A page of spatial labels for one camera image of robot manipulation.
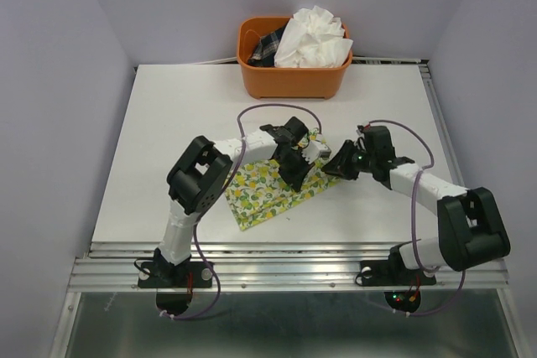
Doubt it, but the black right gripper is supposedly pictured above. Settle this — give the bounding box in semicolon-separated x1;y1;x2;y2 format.
320;139;375;180

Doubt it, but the lemon print skirt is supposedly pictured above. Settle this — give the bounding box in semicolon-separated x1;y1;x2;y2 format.
216;123;336;231

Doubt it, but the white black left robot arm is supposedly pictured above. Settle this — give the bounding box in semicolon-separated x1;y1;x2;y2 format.
148;117;318;287

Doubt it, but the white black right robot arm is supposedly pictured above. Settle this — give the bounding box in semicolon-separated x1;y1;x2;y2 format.
322;124;511;287

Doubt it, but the orange plastic basket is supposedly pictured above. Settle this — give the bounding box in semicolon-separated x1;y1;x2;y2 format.
237;16;352;99

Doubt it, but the dark plaid skirt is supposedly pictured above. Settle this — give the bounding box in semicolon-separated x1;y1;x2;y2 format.
248;25;285;68

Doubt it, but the white crumpled skirt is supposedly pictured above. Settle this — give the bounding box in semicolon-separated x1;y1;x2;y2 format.
274;6;353;68

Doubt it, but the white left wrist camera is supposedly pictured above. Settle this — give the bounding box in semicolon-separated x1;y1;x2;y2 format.
301;140;331;163

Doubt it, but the aluminium right side rail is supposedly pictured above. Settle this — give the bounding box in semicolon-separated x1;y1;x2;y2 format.
418;60;464;184

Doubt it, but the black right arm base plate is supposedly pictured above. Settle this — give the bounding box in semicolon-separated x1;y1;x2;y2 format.
355;260;436;287

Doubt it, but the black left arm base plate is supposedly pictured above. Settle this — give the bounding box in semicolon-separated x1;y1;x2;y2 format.
133;260;213;289

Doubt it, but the aluminium front rail frame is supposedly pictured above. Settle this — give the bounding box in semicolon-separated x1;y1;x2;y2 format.
66;240;511;293

